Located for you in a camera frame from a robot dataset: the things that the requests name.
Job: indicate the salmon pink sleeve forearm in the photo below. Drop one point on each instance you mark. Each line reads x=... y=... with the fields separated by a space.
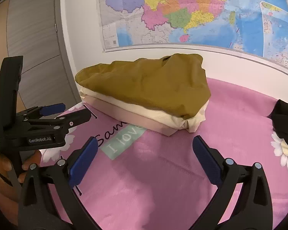
x=8 y=196

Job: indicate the colourful wall map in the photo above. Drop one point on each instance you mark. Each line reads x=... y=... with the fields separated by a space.
x=253 y=29

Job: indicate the grey wooden door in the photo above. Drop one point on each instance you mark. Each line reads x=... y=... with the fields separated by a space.
x=33 y=29

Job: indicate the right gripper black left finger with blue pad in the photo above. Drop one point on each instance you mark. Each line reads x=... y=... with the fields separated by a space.
x=36 y=208

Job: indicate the black garment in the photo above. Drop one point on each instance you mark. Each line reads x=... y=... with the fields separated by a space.
x=279 y=117

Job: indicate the olive green shirt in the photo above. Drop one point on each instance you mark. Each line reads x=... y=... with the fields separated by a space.
x=175 y=84

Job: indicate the pink bed sheet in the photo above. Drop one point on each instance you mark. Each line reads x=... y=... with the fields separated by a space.
x=141 y=179

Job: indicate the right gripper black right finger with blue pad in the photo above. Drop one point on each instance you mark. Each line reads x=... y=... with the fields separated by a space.
x=253 y=209

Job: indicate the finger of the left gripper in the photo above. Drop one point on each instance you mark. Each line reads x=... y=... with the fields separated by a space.
x=68 y=120
x=38 y=112

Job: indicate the person's left hand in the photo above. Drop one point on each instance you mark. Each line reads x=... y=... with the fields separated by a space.
x=6 y=165

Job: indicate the cream folded garment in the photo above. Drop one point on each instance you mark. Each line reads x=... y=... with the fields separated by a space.
x=191 y=125

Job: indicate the pink folded garment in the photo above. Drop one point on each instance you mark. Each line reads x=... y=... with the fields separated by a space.
x=128 y=117

